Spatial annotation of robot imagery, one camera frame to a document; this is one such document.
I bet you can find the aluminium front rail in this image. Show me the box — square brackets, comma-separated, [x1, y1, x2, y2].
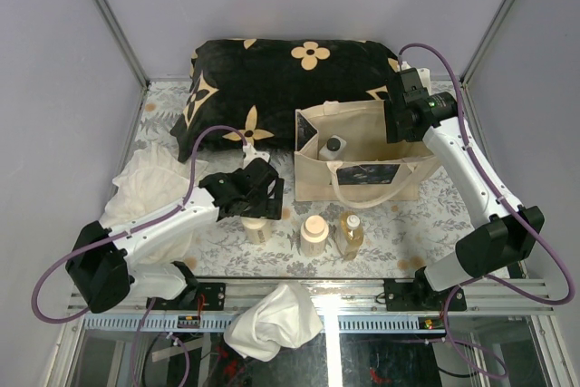
[71, 278, 555, 334]

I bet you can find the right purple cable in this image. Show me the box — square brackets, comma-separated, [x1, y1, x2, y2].
[398, 42, 577, 382]

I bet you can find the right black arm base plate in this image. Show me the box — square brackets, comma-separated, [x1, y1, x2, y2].
[383, 278, 451, 312]

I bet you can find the purple cable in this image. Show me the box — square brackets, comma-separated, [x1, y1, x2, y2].
[398, 42, 577, 382]
[30, 125, 255, 387]

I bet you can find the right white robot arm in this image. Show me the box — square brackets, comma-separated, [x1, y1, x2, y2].
[384, 68, 545, 310]

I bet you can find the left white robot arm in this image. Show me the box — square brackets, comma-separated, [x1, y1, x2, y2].
[65, 158, 285, 314]

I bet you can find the white cloth at front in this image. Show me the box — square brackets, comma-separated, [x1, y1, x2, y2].
[224, 282, 323, 362]

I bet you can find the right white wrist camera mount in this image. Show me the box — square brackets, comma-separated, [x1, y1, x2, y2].
[399, 61, 431, 92]

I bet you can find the beige canvas tote bag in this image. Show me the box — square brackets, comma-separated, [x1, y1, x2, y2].
[294, 100, 440, 209]

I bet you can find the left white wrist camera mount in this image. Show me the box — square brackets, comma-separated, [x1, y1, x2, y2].
[242, 143, 270, 168]

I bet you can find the black floral pillow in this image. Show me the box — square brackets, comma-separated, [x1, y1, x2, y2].
[170, 38, 399, 162]

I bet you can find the cream cloth at left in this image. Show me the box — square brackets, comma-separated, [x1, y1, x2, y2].
[99, 143, 198, 270]

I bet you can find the beige bottle wooden cap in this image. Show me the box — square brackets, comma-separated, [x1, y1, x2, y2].
[300, 215, 329, 257]
[241, 218, 272, 245]

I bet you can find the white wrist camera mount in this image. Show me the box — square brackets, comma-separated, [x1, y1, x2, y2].
[242, 143, 270, 168]
[399, 61, 431, 92]

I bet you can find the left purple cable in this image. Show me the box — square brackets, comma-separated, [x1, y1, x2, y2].
[30, 125, 255, 387]

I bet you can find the white square bottle black cap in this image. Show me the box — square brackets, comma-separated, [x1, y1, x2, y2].
[318, 135, 347, 161]

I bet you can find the clear amber liquid bottle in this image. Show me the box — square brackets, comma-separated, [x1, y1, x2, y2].
[335, 211, 364, 261]

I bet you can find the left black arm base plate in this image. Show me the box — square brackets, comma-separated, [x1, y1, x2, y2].
[178, 282, 226, 312]

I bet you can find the floral grey table mat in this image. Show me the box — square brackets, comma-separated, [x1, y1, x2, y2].
[92, 78, 498, 278]

